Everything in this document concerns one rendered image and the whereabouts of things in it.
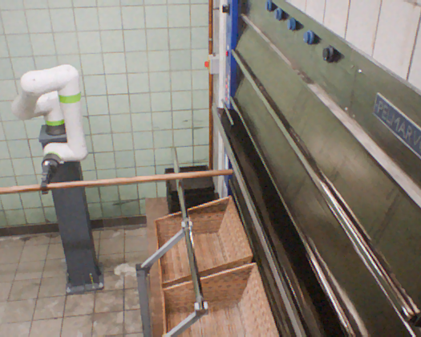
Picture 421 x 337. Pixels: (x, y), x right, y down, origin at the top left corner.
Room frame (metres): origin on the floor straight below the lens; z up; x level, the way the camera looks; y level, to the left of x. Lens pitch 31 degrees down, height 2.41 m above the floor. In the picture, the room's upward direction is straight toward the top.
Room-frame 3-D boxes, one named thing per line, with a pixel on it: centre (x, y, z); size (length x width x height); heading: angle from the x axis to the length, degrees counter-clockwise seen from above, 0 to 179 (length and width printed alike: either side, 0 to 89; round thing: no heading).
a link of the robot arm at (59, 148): (2.24, 0.85, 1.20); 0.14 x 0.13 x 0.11; 9
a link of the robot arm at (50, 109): (2.52, 0.93, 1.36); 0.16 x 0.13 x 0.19; 126
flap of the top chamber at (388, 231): (1.50, -0.28, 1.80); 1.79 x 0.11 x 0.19; 9
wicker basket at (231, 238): (2.04, 0.07, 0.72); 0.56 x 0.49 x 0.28; 10
